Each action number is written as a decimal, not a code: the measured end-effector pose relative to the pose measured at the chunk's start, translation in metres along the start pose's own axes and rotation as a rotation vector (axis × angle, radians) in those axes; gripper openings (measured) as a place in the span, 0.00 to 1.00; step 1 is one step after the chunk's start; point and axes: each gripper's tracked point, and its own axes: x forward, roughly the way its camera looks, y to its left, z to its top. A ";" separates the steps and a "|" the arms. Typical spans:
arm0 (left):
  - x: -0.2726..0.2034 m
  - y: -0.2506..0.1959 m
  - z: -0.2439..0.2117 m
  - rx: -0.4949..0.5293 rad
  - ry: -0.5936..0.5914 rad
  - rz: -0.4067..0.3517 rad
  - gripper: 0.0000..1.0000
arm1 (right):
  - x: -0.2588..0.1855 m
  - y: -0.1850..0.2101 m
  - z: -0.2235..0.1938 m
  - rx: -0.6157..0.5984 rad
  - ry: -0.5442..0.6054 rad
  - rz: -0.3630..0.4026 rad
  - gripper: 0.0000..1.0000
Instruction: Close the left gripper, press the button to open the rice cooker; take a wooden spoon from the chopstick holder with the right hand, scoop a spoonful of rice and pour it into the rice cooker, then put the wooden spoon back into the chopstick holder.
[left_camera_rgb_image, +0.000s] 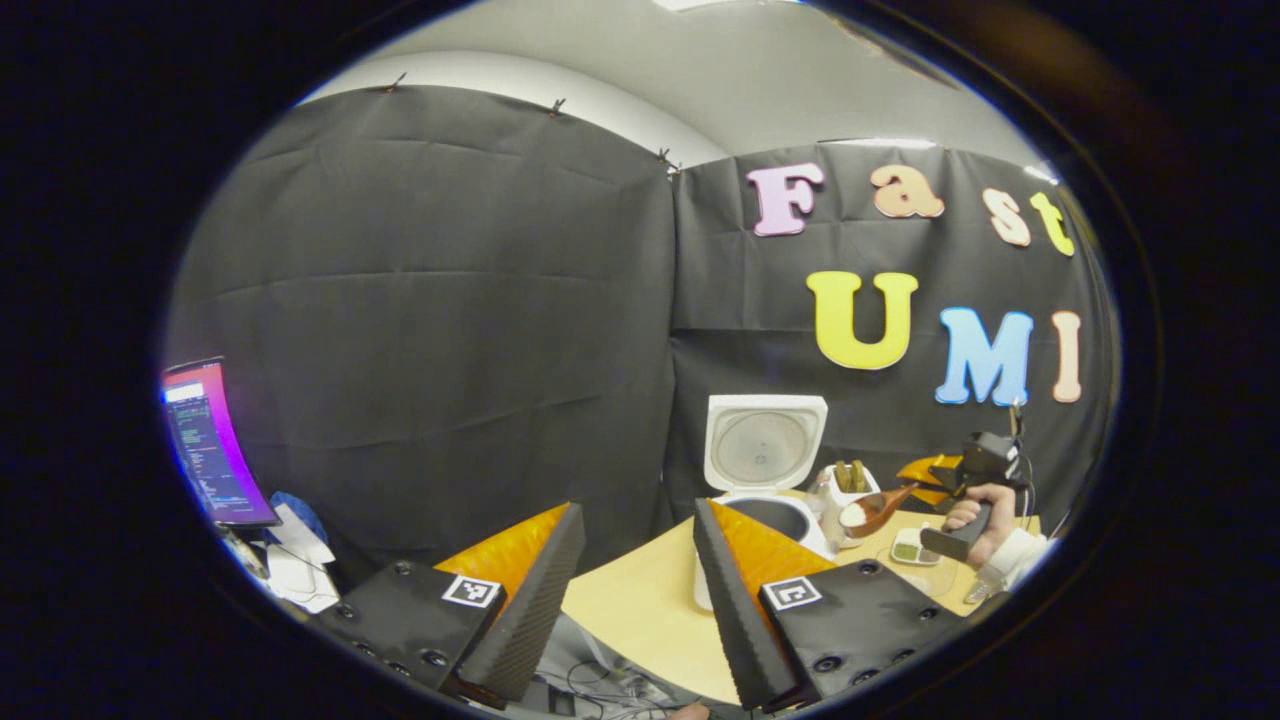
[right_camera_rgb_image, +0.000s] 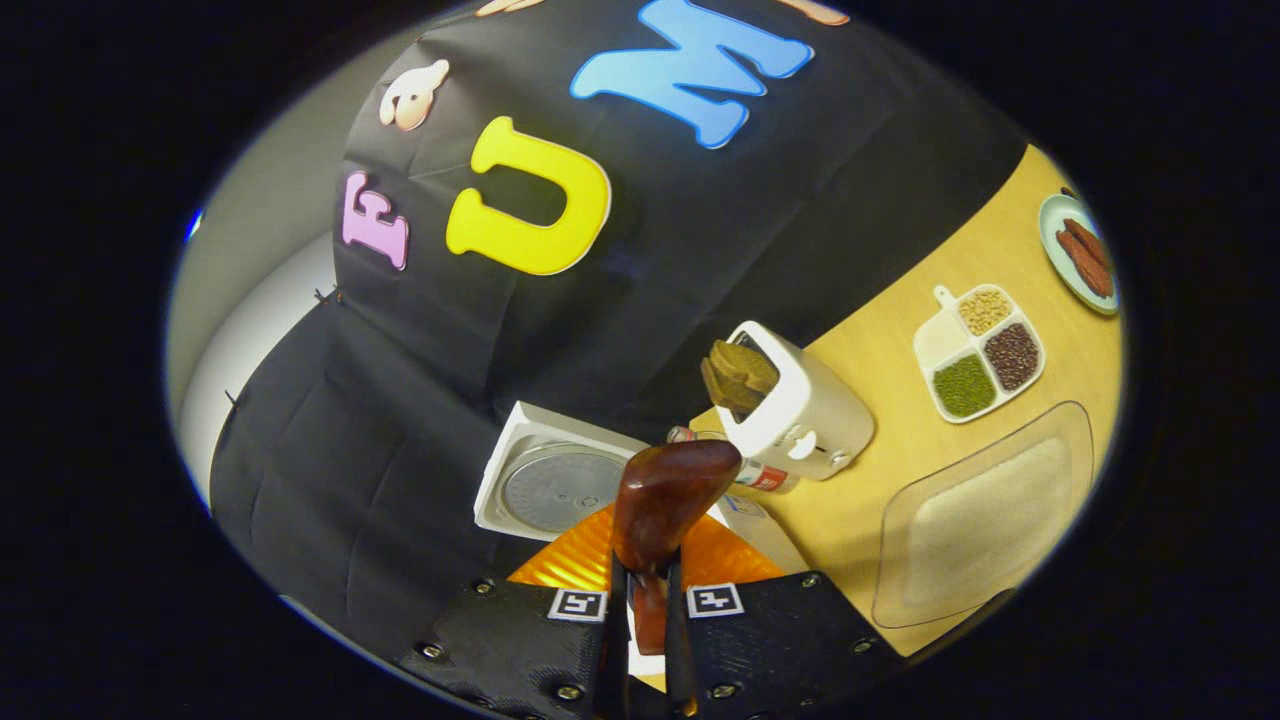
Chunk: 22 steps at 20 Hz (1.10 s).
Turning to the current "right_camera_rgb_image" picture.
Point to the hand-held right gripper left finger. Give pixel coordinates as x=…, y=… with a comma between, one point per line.
x=520, y=650

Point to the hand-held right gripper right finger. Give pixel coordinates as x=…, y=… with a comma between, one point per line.
x=790, y=650

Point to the white rice cooker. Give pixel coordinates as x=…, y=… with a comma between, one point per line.
x=560, y=490

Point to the brown wooden spoon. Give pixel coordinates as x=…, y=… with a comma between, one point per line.
x=665, y=500

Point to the white rice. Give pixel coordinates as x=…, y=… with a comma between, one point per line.
x=985, y=525

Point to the clear glass tray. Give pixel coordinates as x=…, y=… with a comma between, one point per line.
x=900, y=560

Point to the small clear bottle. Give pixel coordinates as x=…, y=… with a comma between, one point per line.
x=765, y=476

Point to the white toaster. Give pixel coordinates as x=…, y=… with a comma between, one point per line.
x=815, y=410

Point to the brown bread slice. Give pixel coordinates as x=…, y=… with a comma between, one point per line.
x=750, y=362
x=730, y=385

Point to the heap of green beans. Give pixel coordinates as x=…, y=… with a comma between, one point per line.
x=964, y=386

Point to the white divided dish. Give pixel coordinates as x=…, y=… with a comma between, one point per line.
x=940, y=340

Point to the heap of dark beans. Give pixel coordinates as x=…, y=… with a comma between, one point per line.
x=1012, y=356

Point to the heap of pale beans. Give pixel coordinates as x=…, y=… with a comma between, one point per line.
x=985, y=311

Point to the black backdrop cloth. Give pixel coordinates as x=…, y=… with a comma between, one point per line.
x=700, y=250

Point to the pale green plate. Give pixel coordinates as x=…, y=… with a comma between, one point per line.
x=1055, y=240

